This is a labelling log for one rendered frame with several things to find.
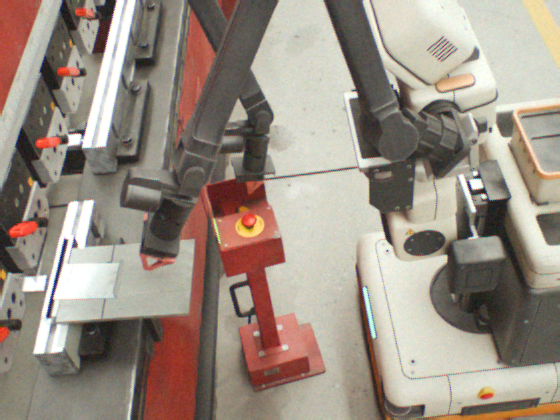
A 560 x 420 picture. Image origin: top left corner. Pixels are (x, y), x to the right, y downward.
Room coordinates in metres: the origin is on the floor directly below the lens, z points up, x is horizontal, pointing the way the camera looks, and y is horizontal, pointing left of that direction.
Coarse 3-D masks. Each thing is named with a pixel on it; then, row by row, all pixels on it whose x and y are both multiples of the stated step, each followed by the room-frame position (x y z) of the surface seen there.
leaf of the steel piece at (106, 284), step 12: (84, 264) 0.89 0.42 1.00; (96, 264) 0.89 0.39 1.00; (108, 264) 0.88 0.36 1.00; (120, 264) 0.87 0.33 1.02; (72, 276) 0.87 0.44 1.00; (84, 276) 0.86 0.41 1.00; (96, 276) 0.86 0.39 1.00; (108, 276) 0.85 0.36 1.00; (120, 276) 0.85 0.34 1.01; (72, 288) 0.84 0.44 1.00; (84, 288) 0.83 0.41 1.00; (96, 288) 0.83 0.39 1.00; (108, 288) 0.82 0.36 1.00
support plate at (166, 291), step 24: (192, 240) 0.91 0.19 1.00; (168, 264) 0.86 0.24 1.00; (192, 264) 0.85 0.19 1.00; (120, 288) 0.82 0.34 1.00; (144, 288) 0.81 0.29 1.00; (168, 288) 0.80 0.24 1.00; (72, 312) 0.78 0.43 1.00; (96, 312) 0.77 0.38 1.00; (120, 312) 0.76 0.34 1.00; (144, 312) 0.76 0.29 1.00; (168, 312) 0.75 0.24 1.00
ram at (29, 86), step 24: (0, 0) 1.08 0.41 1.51; (24, 0) 1.17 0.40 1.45; (0, 24) 1.05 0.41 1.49; (24, 24) 1.13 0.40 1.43; (48, 24) 1.22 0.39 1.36; (0, 48) 1.01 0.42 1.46; (24, 48) 1.09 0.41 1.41; (0, 72) 0.97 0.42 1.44; (0, 96) 0.94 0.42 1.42; (24, 96) 1.01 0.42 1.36; (0, 168) 0.83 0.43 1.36
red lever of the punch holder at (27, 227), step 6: (24, 222) 0.77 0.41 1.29; (30, 222) 0.77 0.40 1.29; (36, 222) 0.78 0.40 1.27; (42, 222) 0.79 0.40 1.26; (12, 228) 0.74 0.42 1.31; (18, 228) 0.74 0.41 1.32; (24, 228) 0.74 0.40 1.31; (30, 228) 0.75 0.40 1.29; (36, 228) 0.77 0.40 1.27; (12, 234) 0.73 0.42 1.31; (18, 234) 0.73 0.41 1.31; (24, 234) 0.73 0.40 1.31
